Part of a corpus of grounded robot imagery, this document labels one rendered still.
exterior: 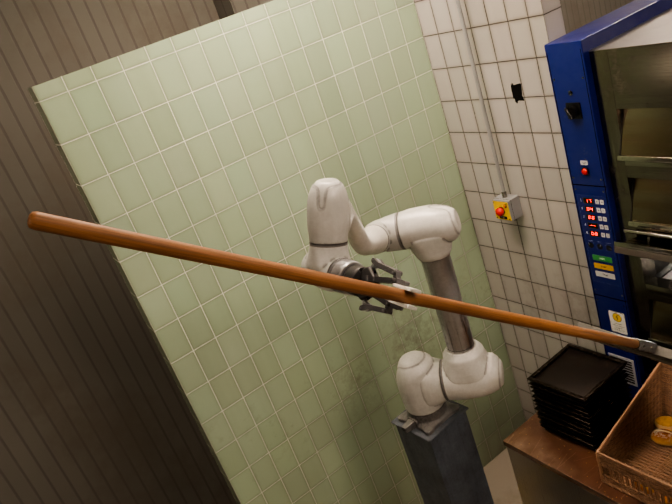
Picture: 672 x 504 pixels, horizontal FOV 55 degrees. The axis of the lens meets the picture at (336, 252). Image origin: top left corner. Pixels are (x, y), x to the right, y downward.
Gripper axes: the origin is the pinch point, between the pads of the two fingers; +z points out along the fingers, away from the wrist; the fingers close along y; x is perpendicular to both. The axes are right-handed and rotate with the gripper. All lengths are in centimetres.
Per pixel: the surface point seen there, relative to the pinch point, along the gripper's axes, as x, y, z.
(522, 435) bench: -145, 56, -70
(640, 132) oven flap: -106, -70, -25
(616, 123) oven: -104, -72, -33
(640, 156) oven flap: -107, -61, -23
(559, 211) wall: -128, -42, -67
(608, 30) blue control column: -95, -103, -39
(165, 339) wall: 4, 44, -124
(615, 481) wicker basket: -141, 54, -22
